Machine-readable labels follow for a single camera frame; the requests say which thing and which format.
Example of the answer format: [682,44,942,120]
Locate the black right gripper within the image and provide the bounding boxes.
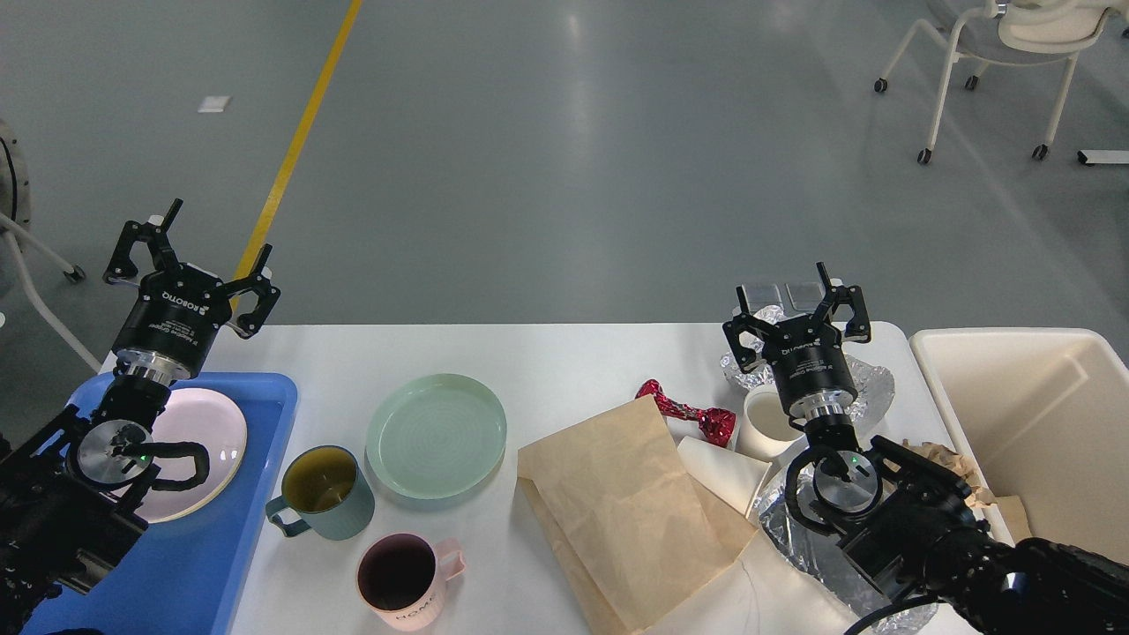
[723,262,872,419]

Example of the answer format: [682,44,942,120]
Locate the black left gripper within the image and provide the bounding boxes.
[103,198,281,381]

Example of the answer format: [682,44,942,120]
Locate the teal mug yellow inside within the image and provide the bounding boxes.
[265,445,375,540]

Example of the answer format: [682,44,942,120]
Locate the green plate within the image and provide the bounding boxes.
[364,373,508,501]

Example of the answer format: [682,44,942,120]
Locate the pink mug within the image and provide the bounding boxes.
[356,532,467,632]

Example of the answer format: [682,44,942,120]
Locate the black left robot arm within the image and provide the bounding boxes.
[1,198,280,634]

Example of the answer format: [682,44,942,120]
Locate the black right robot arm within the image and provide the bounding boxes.
[723,264,1128,634]

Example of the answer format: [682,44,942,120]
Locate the grey floor plate right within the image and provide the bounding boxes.
[784,282,826,314]

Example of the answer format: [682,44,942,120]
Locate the grey floor plate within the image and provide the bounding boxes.
[784,282,826,314]
[736,284,784,314]

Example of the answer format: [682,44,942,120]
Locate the grey floor plate left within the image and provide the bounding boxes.
[736,284,784,314]

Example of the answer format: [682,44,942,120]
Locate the crumpled aluminium foil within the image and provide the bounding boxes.
[719,351,895,437]

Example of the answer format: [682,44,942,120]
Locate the white paper cup upright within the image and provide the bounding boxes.
[735,385,804,462]

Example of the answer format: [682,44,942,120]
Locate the red foil candy wrapper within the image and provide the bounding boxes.
[634,379,736,447]

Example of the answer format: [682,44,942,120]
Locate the pink plate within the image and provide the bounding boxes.
[135,388,250,523]

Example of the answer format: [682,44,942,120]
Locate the white paper cup lying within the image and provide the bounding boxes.
[677,437,771,519]

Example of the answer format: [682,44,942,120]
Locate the white floor tag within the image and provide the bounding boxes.
[196,95,231,114]

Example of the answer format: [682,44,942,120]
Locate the crumpled brown paper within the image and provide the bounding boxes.
[901,440,998,508]

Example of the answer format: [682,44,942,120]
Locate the white chair left edge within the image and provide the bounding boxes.
[1,121,100,373]

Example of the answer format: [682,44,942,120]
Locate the aluminium foil tray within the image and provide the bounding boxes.
[750,441,939,634]

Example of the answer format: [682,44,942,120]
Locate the brown paper bag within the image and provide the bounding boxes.
[519,395,754,634]

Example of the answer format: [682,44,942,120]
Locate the cream plastic bin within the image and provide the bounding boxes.
[910,328,1128,563]

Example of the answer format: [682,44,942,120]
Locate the blue plastic tray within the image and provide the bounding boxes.
[24,371,298,634]

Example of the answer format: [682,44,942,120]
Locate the white bar on floor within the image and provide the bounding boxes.
[1076,149,1129,168]

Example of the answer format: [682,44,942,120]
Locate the white rolling chair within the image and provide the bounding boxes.
[872,1,1126,165]

